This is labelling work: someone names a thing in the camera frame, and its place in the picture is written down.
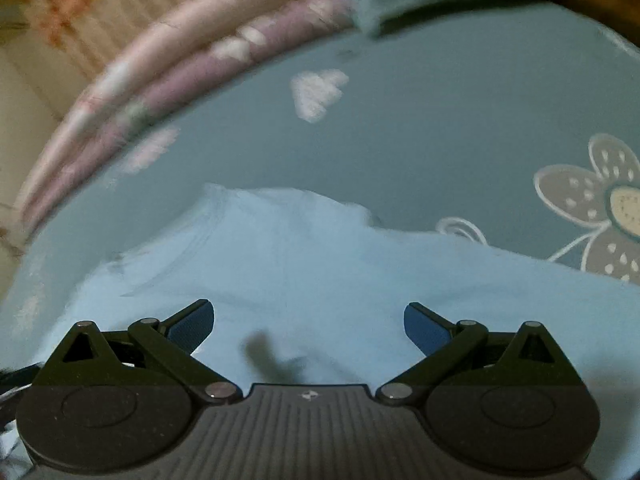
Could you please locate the light blue cartoon sweatshirt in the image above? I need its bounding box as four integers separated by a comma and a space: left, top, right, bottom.
1, 184, 639, 479

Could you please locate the teal floral bed sheet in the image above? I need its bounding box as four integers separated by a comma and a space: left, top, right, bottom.
1, 4, 639, 366

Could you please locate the pink purple folded quilt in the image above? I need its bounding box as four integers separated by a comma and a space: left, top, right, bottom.
14, 0, 362, 233

